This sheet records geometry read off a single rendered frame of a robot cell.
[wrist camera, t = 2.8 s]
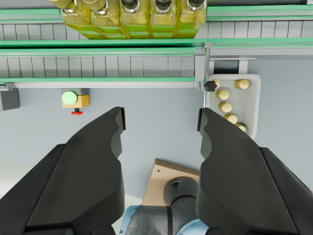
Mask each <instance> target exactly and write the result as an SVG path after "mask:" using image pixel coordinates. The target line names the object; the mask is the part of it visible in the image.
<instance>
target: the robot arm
mask: <svg viewBox="0 0 313 235"><path fill-rule="evenodd" d="M124 130H126V123H125V108H124V107H119V106H117V107H114V108H112V109H111V110H109V111H107V112H106V113H104V114H102V115H101V116H99V117H98V118H96V119H95V120H93V121H91V122H90V123H88V124H87V125H85V126H84V127H82V128H81V129H80V130H79V131H78V132H77V133H75V134H74V135H73V136H72V137H71V138H70V139H69V140H68V141H67V142H66V143H65V144H57V145H56V146H55V147H54V148H53V149H52V150H51V151H50V152H49V153H48V154H47V155H46V156H45V157H44V158H43V159H42V160H41V161H39V162H38V163H37V164H36V165H35V166H34V167H33V168H32V169H31V170H30V171H29V172H28V173H27V174H26V175H25V176H24V177H23V178H22V179H20V180H19V181H18V182H17V183H16V184H15V185H14V186H13V187H12V188H11V189H10V190H9V191H8V192H7V193H6V194H5V195H4V196H3V197H2V198H1V199H0V235H116V233H115V231H114V229H113V227H112V224H113V223H115V222H116V221H117V220H119V219H120V218H121V217H122V215H123V214H124V215H123V218H122V222H121V226H120V233H119V235H313V192H312V191H311V190H310V189H309V188H308V187H307V186H306V185H305V184H304V183H303V182H302V181H301V180H300V179H299V178H298V177H297V176H296V175H295V174H294V173H293V172H292V171H291V170H290V169H289V168H288V167H287V166H286V165H285V164H284V163H283V162H282V161H281V160H280V159H279V158H278V157H277V156H276V155H275V154H273V153H272V152H271V151H270V150H269V149H268V148H267V147H259V145H258V144H257V143H256V142H255V141H254V140H253V139H252V138H251V137H250V136H249V135H247V134H246V133H245V132H244V131H243V130H242V129H240V128H239V127H237V126H236V125H235V124H233V123H232V122H230V121H229V120H227V119H225V118H224V117H222V116H221V115H219V114H217V113H216V112H215V111H213V110H211V109H210V108H207V107H205V108H200V109H199V113H198V125H197V131H199V132H200V134H201V135H202V136H203V137H202V143H201V150H200V153H201V155H202V156H203V158H204V159H205V161H204V162H203V163H202V164H201V168H200V174H199V180H198V183H197V182H196V181H195V180H194V179H192V178H190V177H184V176H182V177H176V178H174V179H172V180H170V181H169V182H168V183H167V184H166V186H165V187H164V190H163V201H164V203H165V206H146V205H135V206H129V207H128V208H127V209H126V210H125V192H124V183H123V176H122V166H121V162H120V161H119V160H118V157H119V156H120V154H121V153H122V143H121V134H122V133H123V131H124ZM124 211H125V212H124Z"/></svg>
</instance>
